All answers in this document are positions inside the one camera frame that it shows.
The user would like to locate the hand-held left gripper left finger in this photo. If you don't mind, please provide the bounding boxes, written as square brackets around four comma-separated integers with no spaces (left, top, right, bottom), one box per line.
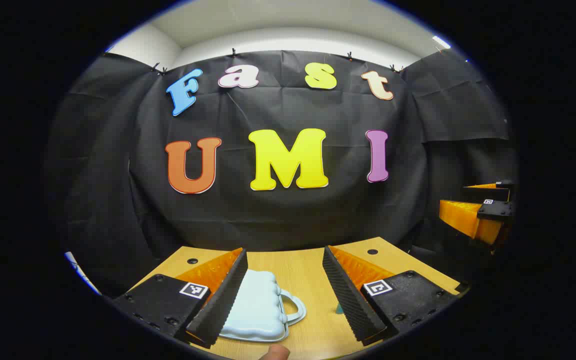
[112,247,249,350]

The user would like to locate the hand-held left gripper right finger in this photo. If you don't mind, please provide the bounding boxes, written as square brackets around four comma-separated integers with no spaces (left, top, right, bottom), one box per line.
[322,245,461,347]

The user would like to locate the light blue suitcase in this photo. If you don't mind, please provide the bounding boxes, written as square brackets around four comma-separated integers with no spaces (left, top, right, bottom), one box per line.
[218,270,307,343]

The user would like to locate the black backdrop cloth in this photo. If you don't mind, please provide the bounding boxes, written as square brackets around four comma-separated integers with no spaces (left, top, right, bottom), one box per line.
[43,48,519,298]

